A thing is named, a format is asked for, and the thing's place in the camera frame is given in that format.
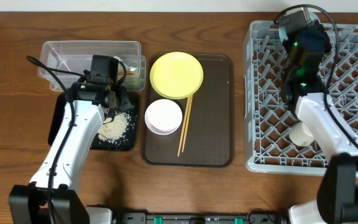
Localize pile of rice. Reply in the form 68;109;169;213
97;113;131;144

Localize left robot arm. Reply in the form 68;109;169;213
8;55;133;223

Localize wooden chopstick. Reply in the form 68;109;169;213
177;95;193;156
181;95;193;152

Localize black waste tray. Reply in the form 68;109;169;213
48;92;139;151

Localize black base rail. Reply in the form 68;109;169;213
116;210;289;224

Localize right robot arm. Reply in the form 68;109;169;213
273;4;358;223

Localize clear plastic bin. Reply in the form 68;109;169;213
40;40;147;91

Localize green orange snack wrapper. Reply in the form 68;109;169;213
117;70;137;78

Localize white tissue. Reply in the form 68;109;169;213
114;56;137;73

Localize grey dishwasher rack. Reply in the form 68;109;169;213
242;21;358;176

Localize yellow plate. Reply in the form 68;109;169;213
150;52;204;100

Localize dark brown serving tray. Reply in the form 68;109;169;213
141;54;235;167

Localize white cup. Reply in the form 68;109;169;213
289;121;314;147

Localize white bowl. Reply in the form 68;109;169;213
145;99;183;135

